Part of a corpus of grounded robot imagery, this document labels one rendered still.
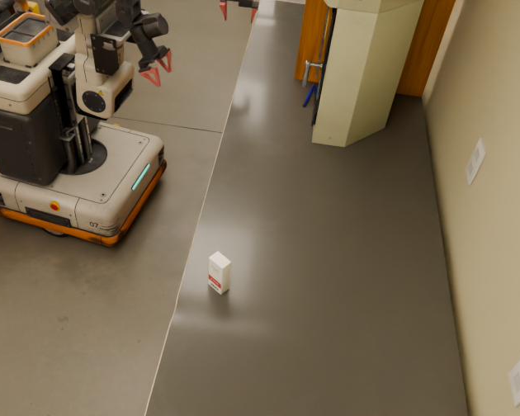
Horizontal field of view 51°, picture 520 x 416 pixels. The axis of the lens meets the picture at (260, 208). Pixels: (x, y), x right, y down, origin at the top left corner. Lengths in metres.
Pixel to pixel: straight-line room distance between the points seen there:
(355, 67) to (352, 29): 0.12
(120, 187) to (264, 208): 1.15
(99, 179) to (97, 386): 0.94
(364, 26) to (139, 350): 1.55
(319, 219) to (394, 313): 0.35
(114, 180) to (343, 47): 1.40
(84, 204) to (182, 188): 0.63
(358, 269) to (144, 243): 1.47
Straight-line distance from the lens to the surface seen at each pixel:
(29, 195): 2.70
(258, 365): 1.31
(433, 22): 2.06
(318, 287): 1.44
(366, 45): 1.66
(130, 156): 2.78
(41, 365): 2.45
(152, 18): 1.89
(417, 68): 2.14
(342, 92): 1.74
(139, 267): 2.66
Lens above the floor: 2.09
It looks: 46 degrees down
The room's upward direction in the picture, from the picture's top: 7 degrees clockwise
